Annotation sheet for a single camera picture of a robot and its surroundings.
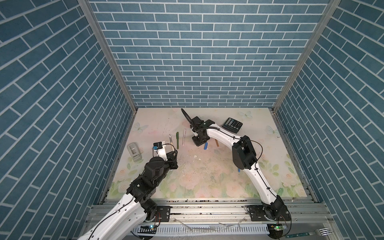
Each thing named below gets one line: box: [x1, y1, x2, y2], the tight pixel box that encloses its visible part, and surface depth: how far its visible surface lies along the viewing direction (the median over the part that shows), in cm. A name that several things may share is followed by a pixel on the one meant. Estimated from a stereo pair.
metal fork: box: [285, 227, 333, 239], surface depth 69 cm
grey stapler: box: [127, 142, 142, 162], surface depth 96 cm
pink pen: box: [182, 128, 187, 146], surface depth 107 cm
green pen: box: [176, 131, 179, 150], surface depth 106 cm
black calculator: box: [222, 117, 243, 134], surface depth 110 cm
